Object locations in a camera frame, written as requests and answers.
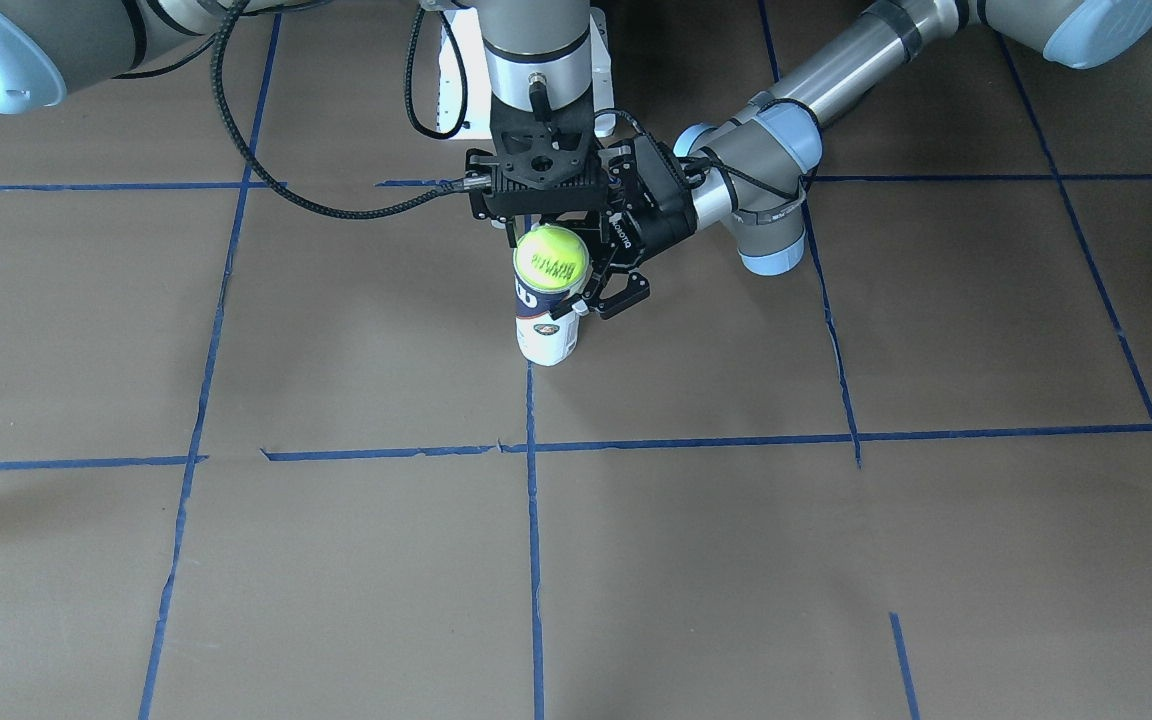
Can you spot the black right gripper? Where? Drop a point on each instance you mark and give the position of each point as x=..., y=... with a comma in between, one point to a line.
x=508, y=233

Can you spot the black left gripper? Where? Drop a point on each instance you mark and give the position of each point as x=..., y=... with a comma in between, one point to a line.
x=658, y=213

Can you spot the tennis ball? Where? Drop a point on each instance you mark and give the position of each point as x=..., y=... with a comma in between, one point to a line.
x=550, y=270

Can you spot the clear tennis ball can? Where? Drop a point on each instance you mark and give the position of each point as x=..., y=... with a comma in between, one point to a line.
x=541, y=338

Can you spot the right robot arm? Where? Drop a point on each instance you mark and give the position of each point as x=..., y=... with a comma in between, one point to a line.
x=539, y=63

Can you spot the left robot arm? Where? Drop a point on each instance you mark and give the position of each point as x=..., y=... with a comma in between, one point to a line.
x=749, y=173

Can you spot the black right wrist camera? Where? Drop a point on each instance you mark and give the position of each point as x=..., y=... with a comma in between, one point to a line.
x=538, y=168

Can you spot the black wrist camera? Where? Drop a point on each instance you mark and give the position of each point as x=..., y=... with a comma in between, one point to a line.
x=538, y=168
x=661, y=176

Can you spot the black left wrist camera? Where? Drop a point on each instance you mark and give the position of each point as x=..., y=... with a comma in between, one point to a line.
x=661, y=176

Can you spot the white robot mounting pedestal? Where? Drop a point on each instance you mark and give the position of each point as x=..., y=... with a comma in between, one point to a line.
x=466, y=29

